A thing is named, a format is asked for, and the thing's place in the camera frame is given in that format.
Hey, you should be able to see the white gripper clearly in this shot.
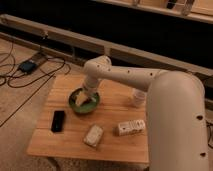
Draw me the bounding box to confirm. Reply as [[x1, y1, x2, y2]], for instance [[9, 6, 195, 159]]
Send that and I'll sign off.
[[76, 88, 96, 106]]

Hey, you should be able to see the white sponge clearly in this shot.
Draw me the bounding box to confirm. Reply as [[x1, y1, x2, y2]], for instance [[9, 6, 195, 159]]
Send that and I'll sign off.
[[84, 125, 103, 147]]

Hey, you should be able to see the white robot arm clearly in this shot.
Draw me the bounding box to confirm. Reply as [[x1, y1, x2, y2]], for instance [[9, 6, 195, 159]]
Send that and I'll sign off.
[[83, 55, 209, 171]]

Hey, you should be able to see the green ceramic bowl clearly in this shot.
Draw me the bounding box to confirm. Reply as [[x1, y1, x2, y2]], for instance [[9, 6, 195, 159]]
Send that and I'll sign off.
[[68, 88, 100, 114]]

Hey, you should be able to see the white ceramic cup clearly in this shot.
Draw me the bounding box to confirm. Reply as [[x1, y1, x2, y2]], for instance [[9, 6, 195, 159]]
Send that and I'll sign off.
[[132, 89, 146, 107]]

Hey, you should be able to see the black smartphone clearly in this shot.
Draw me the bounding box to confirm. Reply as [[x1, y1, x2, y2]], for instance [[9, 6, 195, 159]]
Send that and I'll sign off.
[[51, 111, 65, 132]]

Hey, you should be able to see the wooden table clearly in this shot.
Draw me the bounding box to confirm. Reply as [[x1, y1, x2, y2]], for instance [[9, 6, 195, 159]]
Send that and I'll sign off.
[[27, 75, 148, 163]]

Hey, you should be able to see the white plastic bottle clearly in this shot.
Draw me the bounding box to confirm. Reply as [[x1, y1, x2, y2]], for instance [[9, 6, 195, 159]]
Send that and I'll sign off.
[[117, 119, 145, 136]]

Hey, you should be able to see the blue power adapter box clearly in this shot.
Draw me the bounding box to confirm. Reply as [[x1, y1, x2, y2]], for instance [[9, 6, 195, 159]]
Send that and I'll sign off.
[[18, 61, 36, 74]]

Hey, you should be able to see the black floor cable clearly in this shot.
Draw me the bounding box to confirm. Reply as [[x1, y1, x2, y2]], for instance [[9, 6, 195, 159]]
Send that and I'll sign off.
[[0, 39, 72, 128]]

